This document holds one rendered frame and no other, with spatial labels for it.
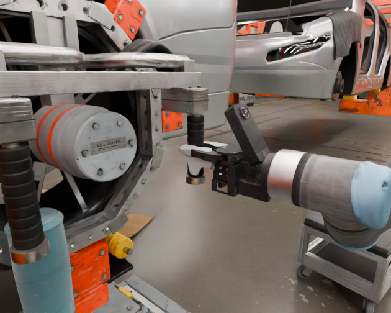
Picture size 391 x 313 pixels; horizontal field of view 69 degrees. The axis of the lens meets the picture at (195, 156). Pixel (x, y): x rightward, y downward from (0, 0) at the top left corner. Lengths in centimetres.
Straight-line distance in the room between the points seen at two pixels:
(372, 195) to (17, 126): 44
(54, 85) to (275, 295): 131
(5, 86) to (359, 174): 46
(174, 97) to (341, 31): 269
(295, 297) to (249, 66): 214
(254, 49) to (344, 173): 258
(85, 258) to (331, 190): 56
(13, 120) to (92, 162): 18
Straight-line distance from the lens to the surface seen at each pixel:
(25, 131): 38
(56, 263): 57
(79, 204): 83
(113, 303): 112
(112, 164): 54
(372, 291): 145
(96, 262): 78
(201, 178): 61
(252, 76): 296
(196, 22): 116
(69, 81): 44
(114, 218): 77
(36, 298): 60
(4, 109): 37
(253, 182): 53
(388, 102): 392
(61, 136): 54
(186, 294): 146
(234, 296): 145
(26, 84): 41
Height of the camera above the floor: 98
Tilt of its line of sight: 16 degrees down
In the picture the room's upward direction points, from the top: straight up
